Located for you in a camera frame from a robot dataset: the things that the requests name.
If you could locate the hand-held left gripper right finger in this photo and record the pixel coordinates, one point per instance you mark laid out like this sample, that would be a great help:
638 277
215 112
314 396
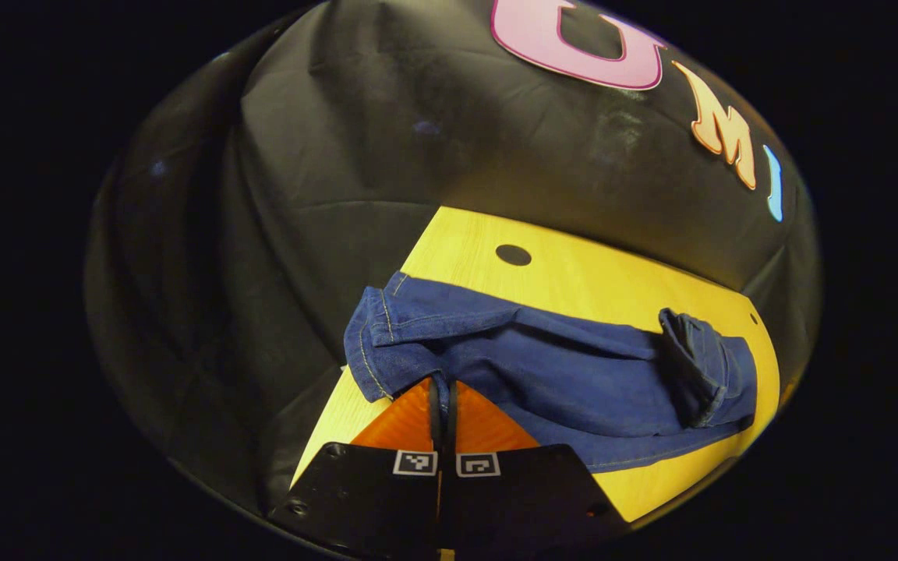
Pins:
527 499

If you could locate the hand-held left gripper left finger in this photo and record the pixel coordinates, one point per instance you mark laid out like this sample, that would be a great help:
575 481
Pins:
363 499

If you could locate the blue denim jeans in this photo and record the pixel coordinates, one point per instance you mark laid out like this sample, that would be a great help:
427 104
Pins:
542 374

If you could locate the black backdrop cloth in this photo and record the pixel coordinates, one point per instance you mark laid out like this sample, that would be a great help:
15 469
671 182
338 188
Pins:
324 171

